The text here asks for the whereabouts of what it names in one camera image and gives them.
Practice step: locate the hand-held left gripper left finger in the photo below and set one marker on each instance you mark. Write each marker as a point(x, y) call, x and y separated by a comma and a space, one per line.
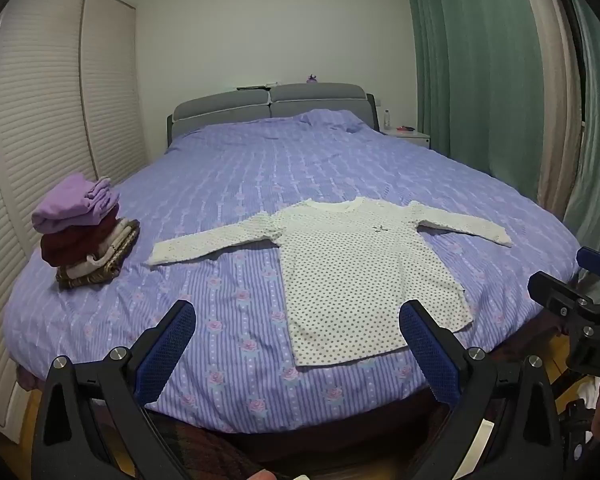
point(166, 355)

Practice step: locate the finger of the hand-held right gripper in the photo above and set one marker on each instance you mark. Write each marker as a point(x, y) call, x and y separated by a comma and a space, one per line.
point(555, 292)
point(597, 261)

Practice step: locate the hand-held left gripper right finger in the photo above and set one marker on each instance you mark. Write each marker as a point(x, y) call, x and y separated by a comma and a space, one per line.
point(430, 355)

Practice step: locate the white polka dot shirt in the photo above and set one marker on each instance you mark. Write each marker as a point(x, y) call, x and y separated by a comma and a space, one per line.
point(360, 285)

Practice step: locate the green curtain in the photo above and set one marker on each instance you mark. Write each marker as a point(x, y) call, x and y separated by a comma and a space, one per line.
point(470, 60)
point(597, 170)

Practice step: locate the dark plaid cloth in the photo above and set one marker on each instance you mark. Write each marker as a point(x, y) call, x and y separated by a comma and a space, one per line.
point(205, 450)

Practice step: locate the folded cream garment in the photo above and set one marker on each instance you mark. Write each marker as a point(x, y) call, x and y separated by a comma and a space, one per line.
point(112, 245)

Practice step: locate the folded dark red garment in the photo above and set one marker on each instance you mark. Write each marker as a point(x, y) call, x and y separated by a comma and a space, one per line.
point(75, 245)

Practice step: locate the beige curtain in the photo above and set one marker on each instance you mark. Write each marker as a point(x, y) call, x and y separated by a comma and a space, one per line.
point(562, 110)

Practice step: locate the folded purple garment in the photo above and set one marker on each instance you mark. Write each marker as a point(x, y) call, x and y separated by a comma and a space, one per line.
point(72, 202)

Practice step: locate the white nightstand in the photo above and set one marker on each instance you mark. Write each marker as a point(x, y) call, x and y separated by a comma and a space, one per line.
point(410, 137)

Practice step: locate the bed with purple cover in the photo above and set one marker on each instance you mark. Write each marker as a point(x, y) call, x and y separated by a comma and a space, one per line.
point(280, 170)

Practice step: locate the clear plastic bottle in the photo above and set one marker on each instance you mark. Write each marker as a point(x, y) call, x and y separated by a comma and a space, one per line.
point(387, 120)

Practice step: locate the white louvered wardrobe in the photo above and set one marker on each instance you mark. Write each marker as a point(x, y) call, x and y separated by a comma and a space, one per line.
point(35, 110)

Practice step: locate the flat dark book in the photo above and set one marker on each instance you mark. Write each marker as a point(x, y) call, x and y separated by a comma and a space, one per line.
point(255, 87)

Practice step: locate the grey padded headboard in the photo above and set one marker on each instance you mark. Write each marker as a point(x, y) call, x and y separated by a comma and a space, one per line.
point(305, 100)

